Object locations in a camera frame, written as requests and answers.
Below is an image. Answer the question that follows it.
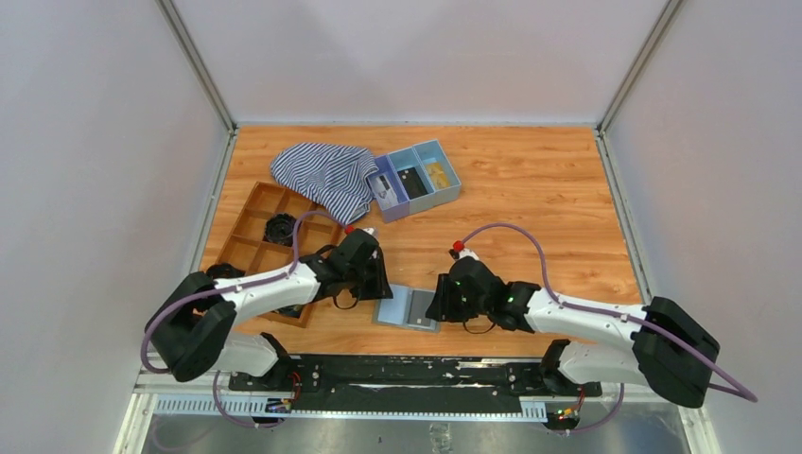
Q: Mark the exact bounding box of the dark grey credit card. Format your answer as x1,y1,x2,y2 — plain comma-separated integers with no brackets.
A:
405,289,439,332

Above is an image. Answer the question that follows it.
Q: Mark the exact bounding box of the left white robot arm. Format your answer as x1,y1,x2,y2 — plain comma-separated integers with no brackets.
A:
144,228,382,382

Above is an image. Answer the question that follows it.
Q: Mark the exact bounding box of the wooden compartment tray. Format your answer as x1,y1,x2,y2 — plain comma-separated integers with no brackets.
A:
199,182,344,329

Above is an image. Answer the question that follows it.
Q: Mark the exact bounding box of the black card in box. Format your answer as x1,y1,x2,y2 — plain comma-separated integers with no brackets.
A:
397,166,429,200

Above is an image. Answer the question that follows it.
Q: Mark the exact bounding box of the blue three-compartment box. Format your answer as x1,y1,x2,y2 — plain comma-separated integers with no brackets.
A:
367,139,462,223

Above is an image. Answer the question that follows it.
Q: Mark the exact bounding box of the striped blue white cloth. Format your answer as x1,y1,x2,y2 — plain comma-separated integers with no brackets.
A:
270,143,378,224

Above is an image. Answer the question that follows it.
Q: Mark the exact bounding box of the grey card holder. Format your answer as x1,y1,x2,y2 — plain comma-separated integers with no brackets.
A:
373,284,440,333

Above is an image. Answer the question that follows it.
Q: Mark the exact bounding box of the gold card in box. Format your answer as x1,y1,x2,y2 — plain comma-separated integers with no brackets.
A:
425,162,451,190

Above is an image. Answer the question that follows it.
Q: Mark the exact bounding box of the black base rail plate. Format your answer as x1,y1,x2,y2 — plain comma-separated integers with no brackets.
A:
222,354,602,414

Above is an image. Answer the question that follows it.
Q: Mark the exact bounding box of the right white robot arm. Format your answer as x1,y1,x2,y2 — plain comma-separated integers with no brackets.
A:
426,252,720,409

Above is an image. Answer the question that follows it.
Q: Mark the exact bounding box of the black ribbed round part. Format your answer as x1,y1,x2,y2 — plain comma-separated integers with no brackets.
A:
263,213,297,247

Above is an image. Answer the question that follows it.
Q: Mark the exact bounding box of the silver card in box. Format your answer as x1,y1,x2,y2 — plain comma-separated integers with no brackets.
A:
368,173,399,210

